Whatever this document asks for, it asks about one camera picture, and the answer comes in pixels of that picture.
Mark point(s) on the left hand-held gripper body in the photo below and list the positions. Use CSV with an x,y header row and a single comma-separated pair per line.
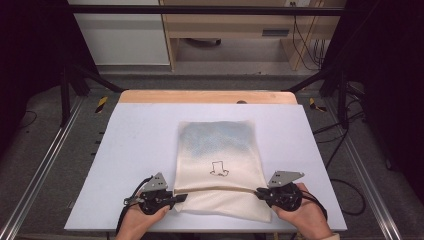
x,y
154,201

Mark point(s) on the light wooden desk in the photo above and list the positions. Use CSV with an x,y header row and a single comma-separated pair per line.
x,y
230,25

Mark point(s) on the yellow black tape piece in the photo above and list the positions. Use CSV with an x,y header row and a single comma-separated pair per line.
x,y
314,105
101,104

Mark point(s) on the person's right hand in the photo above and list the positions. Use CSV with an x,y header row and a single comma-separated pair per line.
x,y
308,220

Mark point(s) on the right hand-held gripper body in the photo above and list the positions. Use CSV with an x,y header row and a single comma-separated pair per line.
x,y
285,198

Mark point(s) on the person's left hand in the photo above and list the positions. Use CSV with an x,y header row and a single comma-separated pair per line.
x,y
135,223

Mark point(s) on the black metal stand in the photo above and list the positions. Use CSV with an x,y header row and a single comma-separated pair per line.
x,y
65,96
342,96

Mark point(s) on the white cabinet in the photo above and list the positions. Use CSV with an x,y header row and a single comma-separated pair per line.
x,y
123,36

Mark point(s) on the black curtain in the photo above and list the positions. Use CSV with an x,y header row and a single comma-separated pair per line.
x,y
30,60
390,73

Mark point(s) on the aluminium floor rail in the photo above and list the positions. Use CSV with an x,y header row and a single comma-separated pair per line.
x,y
366,173
40,166

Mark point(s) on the black horizontal frame bar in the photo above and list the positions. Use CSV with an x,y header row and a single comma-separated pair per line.
x,y
200,10

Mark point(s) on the white mesh laundry bag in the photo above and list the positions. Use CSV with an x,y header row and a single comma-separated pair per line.
x,y
221,150

